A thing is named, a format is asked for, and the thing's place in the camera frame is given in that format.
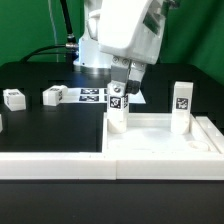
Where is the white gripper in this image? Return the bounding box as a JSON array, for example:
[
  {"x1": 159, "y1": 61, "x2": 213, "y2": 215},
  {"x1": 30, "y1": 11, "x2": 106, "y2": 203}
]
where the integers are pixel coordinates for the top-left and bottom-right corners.
[{"x1": 88, "y1": 0, "x2": 164, "y2": 97}]

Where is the white square table top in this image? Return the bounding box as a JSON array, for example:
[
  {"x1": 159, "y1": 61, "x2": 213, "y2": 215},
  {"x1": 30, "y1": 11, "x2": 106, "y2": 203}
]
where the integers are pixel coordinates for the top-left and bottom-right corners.
[{"x1": 102, "y1": 113, "x2": 221, "y2": 154}]

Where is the fiducial marker sheet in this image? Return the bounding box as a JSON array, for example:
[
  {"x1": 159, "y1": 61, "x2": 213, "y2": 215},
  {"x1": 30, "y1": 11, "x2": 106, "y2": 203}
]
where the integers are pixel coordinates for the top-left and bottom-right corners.
[{"x1": 60, "y1": 87, "x2": 146, "y2": 105}]

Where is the white right fence bar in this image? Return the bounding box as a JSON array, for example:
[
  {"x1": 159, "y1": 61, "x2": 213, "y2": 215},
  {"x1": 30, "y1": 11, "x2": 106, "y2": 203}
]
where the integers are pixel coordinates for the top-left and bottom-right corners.
[{"x1": 196, "y1": 116, "x2": 224, "y2": 155}]

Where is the white fence bar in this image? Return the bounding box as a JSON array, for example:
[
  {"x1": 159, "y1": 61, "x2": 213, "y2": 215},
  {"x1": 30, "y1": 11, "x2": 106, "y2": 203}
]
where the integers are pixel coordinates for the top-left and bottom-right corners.
[
  {"x1": 0, "y1": 153, "x2": 224, "y2": 180},
  {"x1": 196, "y1": 116, "x2": 224, "y2": 155}
]

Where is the white front fence bar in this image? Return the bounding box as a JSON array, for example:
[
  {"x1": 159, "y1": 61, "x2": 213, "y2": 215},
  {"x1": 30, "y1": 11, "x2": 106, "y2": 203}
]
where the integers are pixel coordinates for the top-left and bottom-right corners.
[{"x1": 0, "y1": 153, "x2": 224, "y2": 180}]

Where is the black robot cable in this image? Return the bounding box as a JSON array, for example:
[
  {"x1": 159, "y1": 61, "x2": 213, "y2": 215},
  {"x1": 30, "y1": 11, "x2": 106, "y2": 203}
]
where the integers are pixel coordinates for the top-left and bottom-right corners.
[{"x1": 19, "y1": 42, "x2": 80, "y2": 64}]

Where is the black vertical cable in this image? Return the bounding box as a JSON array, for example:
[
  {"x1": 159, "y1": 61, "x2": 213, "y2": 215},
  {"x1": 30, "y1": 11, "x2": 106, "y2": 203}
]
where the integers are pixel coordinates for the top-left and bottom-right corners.
[{"x1": 59, "y1": 0, "x2": 76, "y2": 45}]

